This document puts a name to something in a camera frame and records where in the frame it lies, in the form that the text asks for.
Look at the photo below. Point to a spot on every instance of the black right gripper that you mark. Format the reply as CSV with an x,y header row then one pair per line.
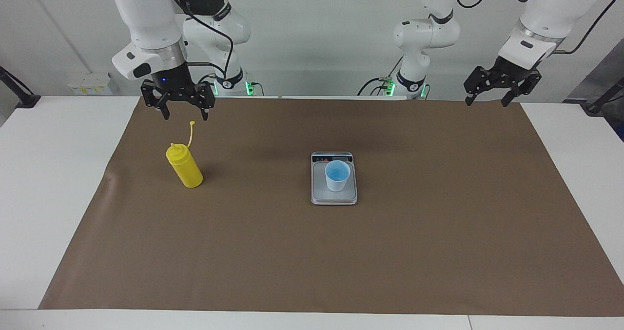
x,y
173,81

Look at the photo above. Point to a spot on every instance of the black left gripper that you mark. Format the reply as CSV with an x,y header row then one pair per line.
x,y
512,74

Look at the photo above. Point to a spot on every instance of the yellow squeeze bottle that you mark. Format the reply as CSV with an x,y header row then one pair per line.
x,y
187,171

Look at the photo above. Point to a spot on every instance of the light blue plastic cup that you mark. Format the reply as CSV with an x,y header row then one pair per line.
x,y
337,181

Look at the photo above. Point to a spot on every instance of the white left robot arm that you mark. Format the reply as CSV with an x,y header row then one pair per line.
x,y
551,8

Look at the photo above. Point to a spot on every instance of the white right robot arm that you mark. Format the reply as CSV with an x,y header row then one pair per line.
x,y
146,18

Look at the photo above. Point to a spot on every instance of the silver digital kitchen scale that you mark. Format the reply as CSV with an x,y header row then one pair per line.
x,y
321,194

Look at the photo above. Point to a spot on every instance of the black clamp stand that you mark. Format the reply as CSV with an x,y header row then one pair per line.
x,y
602,103
22,96

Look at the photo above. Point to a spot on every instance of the brown paper mat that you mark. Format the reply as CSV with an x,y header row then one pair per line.
x,y
312,262

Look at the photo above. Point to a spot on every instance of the white wall socket box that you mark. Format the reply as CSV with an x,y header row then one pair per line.
x,y
90,84

